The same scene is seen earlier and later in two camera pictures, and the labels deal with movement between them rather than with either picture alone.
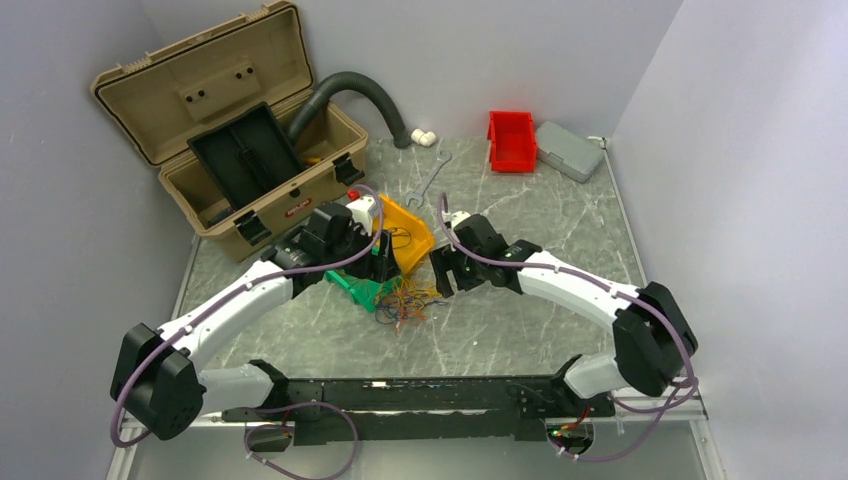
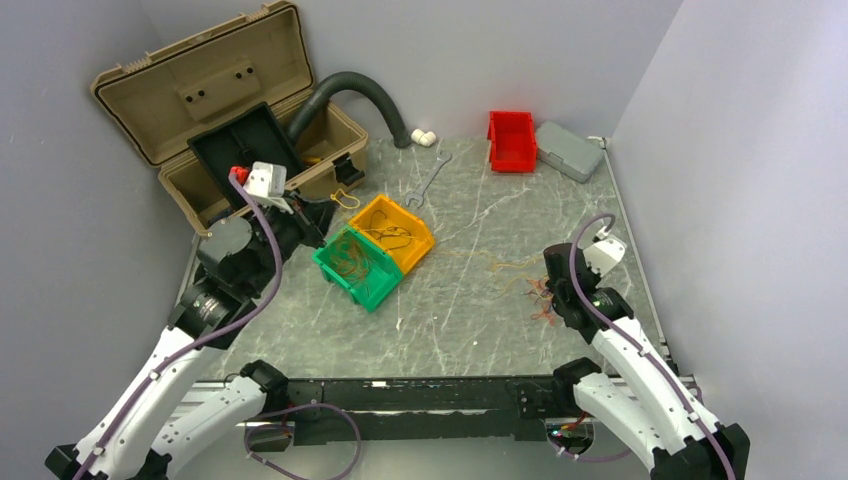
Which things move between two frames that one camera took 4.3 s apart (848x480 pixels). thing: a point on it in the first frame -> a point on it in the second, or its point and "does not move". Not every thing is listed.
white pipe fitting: [422, 138] does not move
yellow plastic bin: [411, 236] does not move
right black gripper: [444, 259] -> [596, 276]
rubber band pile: [405, 300] -> [544, 293]
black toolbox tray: [246, 154] does not move
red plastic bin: [512, 141] does not move
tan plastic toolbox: [162, 97] does not move
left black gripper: [380, 267] -> [311, 217]
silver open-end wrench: [444, 156] does not move
